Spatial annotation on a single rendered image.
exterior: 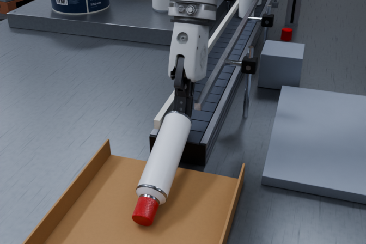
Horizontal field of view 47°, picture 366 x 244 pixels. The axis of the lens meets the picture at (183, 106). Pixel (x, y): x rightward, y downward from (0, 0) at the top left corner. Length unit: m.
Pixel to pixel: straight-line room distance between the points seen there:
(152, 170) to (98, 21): 0.81
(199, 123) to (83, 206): 0.27
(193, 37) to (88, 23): 0.74
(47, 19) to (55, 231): 0.92
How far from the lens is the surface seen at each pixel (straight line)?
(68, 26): 1.45
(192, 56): 0.71
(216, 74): 0.82
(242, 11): 1.40
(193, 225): 0.67
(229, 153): 0.83
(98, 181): 0.77
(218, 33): 1.18
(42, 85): 1.13
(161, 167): 0.68
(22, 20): 1.54
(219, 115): 0.85
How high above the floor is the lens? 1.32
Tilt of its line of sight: 30 degrees down
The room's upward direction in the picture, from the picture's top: straight up
